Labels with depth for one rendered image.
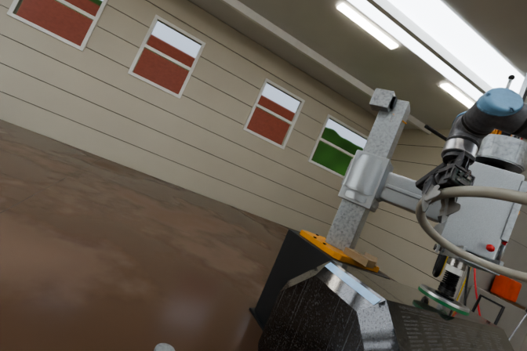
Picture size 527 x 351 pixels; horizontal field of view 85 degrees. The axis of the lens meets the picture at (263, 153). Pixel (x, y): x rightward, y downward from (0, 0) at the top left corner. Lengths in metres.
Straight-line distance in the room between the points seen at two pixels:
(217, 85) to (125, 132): 2.33
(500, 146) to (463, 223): 0.40
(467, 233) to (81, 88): 6.81
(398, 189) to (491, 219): 0.80
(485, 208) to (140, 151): 6.36
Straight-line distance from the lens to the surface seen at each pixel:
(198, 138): 7.03
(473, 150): 1.06
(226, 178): 7.25
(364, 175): 2.31
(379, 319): 1.28
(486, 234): 1.69
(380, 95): 2.49
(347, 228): 2.37
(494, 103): 1.00
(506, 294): 4.90
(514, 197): 0.92
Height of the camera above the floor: 1.08
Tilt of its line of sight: 4 degrees up
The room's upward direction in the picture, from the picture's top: 24 degrees clockwise
